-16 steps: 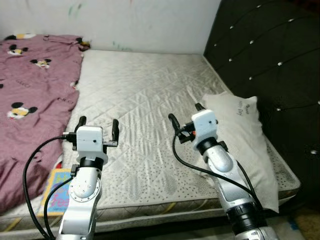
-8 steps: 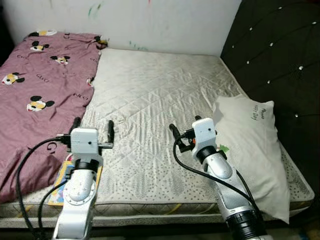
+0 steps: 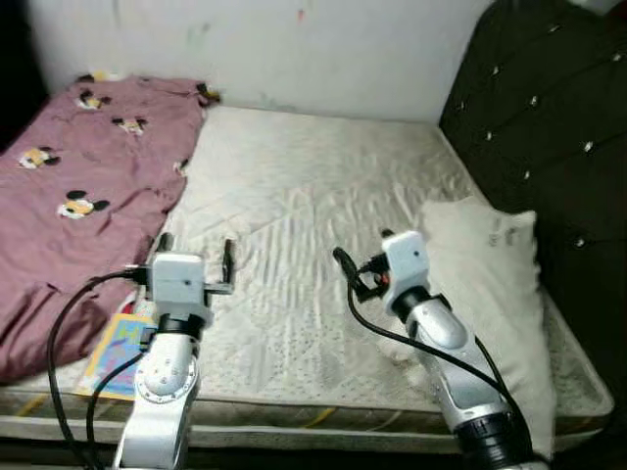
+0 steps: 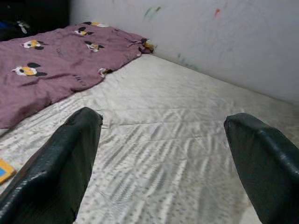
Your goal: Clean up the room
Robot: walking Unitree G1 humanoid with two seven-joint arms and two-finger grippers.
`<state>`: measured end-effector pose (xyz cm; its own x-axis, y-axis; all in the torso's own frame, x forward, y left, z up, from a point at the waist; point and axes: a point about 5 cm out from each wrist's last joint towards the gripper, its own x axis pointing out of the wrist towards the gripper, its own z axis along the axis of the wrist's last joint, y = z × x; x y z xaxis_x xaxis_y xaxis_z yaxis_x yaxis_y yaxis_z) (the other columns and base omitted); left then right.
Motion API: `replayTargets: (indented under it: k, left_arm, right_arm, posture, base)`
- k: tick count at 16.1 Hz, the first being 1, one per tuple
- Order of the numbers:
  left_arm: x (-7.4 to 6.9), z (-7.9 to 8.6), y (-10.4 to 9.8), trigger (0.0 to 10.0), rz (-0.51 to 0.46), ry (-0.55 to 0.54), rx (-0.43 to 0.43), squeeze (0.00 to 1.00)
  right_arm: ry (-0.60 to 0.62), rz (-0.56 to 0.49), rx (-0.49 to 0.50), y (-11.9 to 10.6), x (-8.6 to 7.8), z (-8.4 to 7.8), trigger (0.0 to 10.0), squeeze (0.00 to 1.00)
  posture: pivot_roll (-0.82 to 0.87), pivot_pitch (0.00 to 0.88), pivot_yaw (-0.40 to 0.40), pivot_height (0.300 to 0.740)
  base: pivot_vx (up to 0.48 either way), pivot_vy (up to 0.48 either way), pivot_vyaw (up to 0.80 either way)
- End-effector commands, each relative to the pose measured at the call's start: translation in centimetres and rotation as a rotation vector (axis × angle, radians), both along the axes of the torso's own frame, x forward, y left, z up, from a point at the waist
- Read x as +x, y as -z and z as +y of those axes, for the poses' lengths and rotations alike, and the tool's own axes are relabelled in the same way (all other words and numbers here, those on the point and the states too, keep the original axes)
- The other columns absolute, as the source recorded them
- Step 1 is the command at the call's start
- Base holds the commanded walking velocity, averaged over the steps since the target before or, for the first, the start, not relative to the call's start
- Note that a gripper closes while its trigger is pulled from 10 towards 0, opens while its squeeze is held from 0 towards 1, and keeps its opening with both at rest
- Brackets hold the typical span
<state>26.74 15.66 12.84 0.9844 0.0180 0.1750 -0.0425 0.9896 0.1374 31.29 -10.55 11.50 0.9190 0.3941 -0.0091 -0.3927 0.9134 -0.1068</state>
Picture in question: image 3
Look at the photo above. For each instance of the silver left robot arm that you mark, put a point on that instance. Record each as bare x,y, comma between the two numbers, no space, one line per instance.
162,392

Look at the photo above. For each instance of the quilted cream mattress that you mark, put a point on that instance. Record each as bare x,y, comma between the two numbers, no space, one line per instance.
313,196

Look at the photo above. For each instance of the pink cartoon mouse blanket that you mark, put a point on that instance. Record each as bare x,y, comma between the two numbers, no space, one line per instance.
78,176

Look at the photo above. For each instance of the cream pillow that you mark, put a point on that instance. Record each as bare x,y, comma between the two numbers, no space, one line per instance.
490,284

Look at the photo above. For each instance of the grey bed base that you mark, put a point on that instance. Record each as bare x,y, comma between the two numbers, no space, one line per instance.
294,438

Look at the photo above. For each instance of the black tufted headboard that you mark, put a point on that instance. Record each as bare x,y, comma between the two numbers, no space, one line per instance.
539,98

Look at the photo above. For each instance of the black furniture unit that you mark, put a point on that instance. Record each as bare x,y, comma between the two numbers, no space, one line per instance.
12,78

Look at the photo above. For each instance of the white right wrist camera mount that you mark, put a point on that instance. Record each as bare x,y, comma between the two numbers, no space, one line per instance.
407,259

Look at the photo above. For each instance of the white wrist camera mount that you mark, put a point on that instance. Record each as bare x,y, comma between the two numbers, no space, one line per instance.
178,284
407,259

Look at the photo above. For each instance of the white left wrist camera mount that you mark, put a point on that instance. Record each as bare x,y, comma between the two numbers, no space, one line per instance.
178,284

